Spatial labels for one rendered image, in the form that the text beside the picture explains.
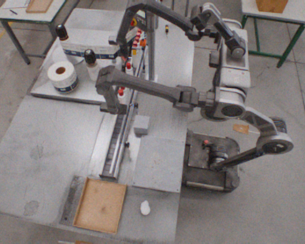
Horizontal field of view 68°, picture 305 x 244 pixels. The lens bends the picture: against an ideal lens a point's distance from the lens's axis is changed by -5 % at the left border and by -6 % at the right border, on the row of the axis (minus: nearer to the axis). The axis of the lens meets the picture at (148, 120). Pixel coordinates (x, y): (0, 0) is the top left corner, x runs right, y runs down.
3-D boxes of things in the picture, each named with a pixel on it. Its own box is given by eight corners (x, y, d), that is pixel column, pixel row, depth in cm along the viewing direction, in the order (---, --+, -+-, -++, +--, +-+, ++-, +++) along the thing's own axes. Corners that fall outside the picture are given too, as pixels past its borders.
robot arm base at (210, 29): (216, 44, 132) (221, 27, 122) (202, 42, 133) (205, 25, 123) (216, 35, 136) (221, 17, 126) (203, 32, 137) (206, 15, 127)
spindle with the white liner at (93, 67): (93, 74, 189) (84, 46, 163) (103, 75, 188) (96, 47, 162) (89, 83, 184) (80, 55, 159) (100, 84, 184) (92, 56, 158)
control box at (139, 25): (140, 17, 162) (139, -8, 146) (158, 28, 156) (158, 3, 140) (130, 24, 159) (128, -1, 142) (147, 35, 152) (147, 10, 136)
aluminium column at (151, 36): (149, 75, 194) (148, 1, 136) (154, 76, 193) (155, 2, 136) (149, 79, 192) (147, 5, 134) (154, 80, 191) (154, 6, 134)
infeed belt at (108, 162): (145, 18, 233) (145, 14, 229) (153, 18, 232) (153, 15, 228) (101, 176, 150) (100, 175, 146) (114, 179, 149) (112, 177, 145)
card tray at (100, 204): (88, 178, 150) (86, 176, 147) (126, 185, 148) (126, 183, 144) (74, 226, 135) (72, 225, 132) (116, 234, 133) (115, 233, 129)
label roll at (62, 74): (49, 90, 182) (42, 78, 169) (61, 71, 192) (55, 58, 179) (72, 94, 179) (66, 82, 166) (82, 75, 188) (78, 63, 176)
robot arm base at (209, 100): (212, 117, 107) (218, 101, 97) (195, 114, 108) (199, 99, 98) (213, 101, 111) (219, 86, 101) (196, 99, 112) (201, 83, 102)
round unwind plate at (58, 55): (60, 41, 211) (60, 40, 210) (92, 43, 208) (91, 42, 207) (47, 65, 196) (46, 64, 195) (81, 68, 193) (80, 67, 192)
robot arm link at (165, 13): (135, 1, 108) (139, -16, 110) (123, 13, 120) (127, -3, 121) (204, 38, 130) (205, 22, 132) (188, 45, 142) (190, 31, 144)
